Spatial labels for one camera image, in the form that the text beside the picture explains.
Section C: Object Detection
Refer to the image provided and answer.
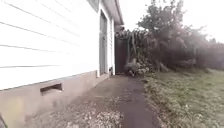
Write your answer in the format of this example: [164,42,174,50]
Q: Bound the dark wooden fence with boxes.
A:
[114,35,129,75]

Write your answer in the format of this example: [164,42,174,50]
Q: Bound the pile of cut logs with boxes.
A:
[123,58,155,77]

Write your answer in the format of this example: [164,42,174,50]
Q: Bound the dark paved path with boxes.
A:
[24,74,162,128]

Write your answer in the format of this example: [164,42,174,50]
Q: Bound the overgrown bushes and trees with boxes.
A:
[115,0,224,75]

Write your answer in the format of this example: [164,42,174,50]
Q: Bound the white clapboard house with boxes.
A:
[0,0,125,128]

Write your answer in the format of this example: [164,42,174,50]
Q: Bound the green grass lawn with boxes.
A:
[143,68,224,128]

